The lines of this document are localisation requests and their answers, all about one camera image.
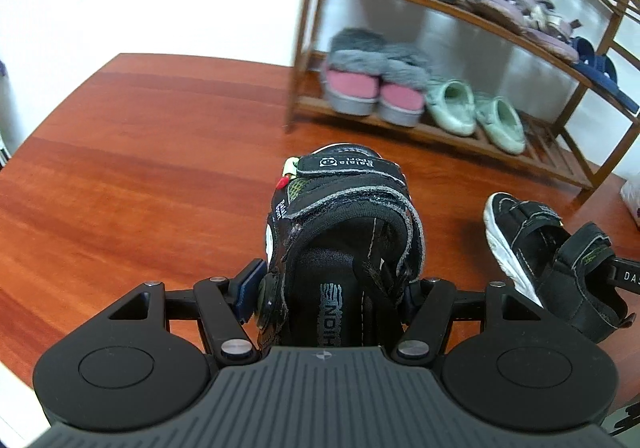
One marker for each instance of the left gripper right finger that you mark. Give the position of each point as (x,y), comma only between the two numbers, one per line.
(429,310)

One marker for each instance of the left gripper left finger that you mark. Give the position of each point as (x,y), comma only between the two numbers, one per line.
(220,306)

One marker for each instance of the black Balala sport sandal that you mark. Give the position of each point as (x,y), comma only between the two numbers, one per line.
(344,241)

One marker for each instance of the mint green clog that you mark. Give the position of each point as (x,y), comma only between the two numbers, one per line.
(501,123)
(451,104)

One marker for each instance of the white purple plastic bag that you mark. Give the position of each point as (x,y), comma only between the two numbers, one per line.
(630,194)

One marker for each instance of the pink fur-lined slipper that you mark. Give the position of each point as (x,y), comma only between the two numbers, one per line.
(404,82)
(350,74)

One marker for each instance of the wooden shoe rack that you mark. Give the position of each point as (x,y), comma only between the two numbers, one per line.
(576,132)

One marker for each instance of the blue slipper right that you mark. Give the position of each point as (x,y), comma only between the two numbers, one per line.
(602,72)

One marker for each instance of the blue slipper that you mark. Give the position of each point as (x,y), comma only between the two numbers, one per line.
(602,72)
(585,52)

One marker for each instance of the blue slipper left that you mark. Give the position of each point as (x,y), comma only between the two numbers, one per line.
(585,52)

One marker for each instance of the purple sneaker on table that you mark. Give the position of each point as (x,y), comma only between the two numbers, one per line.
(551,31)

